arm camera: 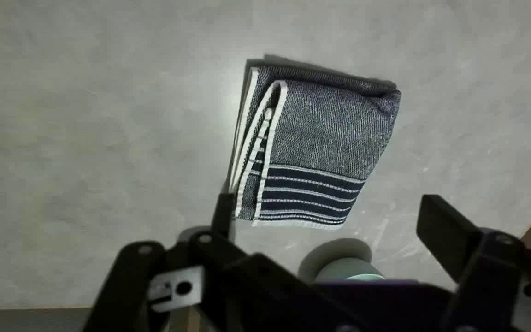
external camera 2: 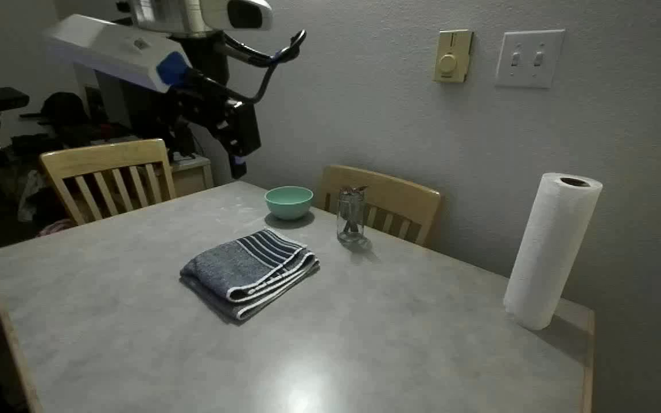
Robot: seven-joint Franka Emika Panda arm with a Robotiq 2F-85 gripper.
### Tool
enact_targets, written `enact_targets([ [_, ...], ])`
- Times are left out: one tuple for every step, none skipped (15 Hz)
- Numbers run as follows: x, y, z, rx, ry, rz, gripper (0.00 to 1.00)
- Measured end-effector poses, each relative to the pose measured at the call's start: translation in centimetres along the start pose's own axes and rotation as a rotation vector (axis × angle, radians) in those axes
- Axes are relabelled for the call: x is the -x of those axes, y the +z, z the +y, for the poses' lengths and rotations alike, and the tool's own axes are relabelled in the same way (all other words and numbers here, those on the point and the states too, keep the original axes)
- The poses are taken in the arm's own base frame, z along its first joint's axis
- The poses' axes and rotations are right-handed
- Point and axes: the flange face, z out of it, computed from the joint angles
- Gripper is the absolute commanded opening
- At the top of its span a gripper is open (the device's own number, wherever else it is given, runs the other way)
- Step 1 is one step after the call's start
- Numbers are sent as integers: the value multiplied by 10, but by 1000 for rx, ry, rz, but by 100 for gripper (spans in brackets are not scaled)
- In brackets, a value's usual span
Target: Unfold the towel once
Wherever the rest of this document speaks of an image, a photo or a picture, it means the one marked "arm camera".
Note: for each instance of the grey striped towel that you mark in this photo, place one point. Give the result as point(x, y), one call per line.
point(326, 122)

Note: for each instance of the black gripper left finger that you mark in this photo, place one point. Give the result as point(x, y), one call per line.
point(137, 277)

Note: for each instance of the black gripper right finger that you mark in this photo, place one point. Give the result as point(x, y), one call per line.
point(498, 277)

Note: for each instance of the teal green ceramic bowl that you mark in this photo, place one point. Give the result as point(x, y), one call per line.
point(339, 261)

